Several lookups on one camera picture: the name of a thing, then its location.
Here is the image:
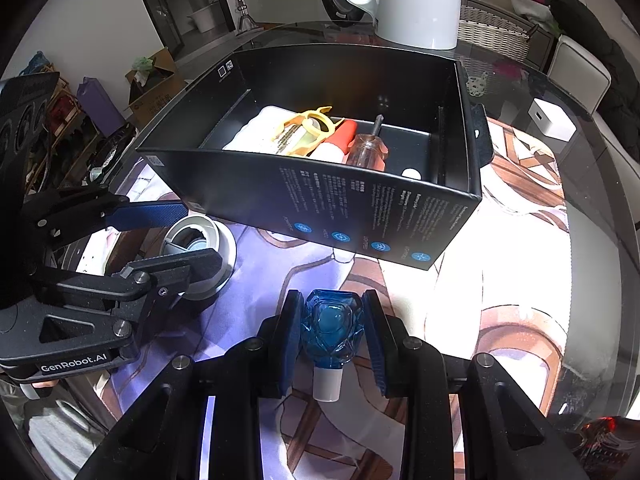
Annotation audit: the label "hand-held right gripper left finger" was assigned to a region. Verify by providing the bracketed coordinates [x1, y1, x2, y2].
[90, 289, 306, 480]

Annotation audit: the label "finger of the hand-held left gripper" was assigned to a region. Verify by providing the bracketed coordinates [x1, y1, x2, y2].
[30, 249, 224, 343]
[22, 187, 188, 248]

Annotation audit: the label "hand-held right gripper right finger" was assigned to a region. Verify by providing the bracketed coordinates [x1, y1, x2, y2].
[362, 289, 591, 480]

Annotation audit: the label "blue glass bottle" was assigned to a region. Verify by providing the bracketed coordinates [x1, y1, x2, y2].
[299, 289, 368, 402]

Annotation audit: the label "white tape roll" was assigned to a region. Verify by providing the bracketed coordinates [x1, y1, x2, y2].
[162, 212, 237, 301]

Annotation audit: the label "black cardboard box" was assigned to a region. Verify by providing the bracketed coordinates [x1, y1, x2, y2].
[136, 46, 496, 271]

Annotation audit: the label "yellow peeler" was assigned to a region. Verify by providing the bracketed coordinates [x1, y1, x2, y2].
[270, 106, 346, 157]

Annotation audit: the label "clear handle screwdriver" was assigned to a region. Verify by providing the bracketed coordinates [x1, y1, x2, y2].
[346, 114, 390, 171]

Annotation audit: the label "grey trousers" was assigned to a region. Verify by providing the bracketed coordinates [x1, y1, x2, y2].
[20, 375, 126, 480]

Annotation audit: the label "printed table mat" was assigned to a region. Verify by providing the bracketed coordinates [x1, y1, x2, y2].
[85, 115, 571, 480]

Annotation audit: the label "brown cardboard box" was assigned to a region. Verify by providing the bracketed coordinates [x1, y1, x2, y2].
[124, 47, 188, 121]

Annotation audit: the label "wooden shoe rack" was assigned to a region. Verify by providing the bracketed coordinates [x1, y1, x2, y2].
[25, 52, 101, 196]

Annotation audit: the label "purple bag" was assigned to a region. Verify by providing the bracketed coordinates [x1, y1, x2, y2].
[76, 76, 126, 136]

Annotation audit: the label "white remote control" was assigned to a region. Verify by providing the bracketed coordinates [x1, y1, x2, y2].
[222, 105, 306, 153]

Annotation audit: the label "white trash bin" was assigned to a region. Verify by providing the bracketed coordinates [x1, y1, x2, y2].
[187, 5, 218, 33]

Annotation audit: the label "white glue bottle red cap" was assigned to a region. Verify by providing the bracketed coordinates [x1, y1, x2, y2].
[307, 119, 358, 162]

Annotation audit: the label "dark framed door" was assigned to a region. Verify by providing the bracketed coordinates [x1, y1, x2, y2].
[129, 0, 233, 51]

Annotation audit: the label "white charger cube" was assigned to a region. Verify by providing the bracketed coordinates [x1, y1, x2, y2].
[527, 98, 572, 142]

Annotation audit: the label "white woven basket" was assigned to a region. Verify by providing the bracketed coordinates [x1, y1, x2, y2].
[457, 0, 538, 68]

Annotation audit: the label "white electric kettle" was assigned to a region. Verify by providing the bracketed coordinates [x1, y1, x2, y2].
[341, 0, 473, 51]

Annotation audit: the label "beige sofa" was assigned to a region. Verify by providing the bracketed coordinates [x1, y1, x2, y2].
[547, 35, 613, 116]

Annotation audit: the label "black jacket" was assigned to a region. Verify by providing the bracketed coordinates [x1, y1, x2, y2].
[550, 0, 640, 126]

